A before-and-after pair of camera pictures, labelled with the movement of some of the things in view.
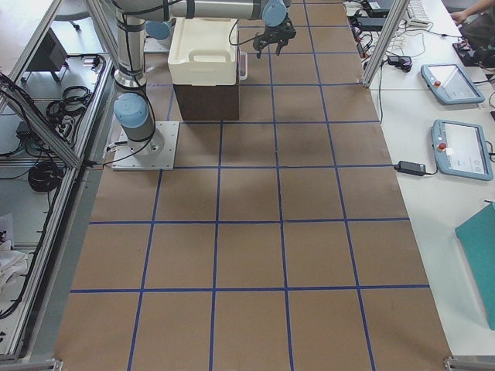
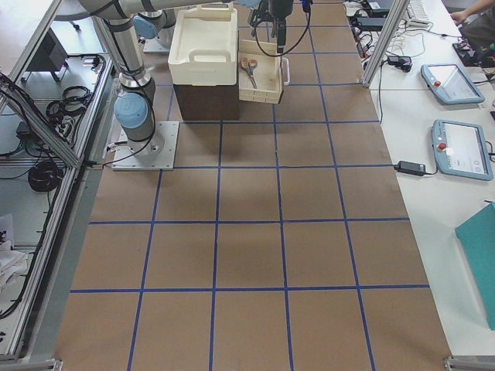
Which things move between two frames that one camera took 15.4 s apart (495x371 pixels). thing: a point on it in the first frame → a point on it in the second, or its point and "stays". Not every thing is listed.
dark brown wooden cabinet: [207, 103] stays
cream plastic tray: [203, 51] stays
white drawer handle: [244, 77] → [288, 69]
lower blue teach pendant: [461, 150] stays
